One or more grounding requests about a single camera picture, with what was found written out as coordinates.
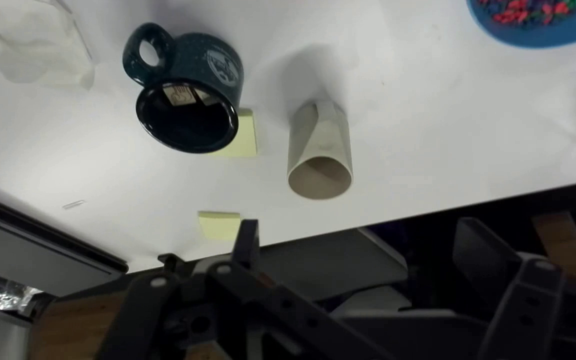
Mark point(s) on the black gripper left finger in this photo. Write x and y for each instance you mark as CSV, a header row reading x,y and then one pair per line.
x,y
261,313

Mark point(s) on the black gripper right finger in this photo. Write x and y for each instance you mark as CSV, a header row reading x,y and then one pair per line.
x,y
528,313

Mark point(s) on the white ceramic cup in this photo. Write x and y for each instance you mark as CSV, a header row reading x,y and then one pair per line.
x,y
321,146

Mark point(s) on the blue bowl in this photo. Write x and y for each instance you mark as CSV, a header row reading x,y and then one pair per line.
x,y
541,35

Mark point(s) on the grey white office chair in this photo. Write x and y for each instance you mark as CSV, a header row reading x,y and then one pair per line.
x,y
335,263

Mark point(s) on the yellow sticky note pad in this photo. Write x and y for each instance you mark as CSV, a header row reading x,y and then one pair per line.
x,y
218,224
247,140

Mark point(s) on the dark teal speckled mug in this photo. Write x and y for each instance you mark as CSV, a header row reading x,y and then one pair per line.
x,y
200,67

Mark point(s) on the red blue beads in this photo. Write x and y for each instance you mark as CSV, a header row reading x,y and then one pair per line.
x,y
534,11

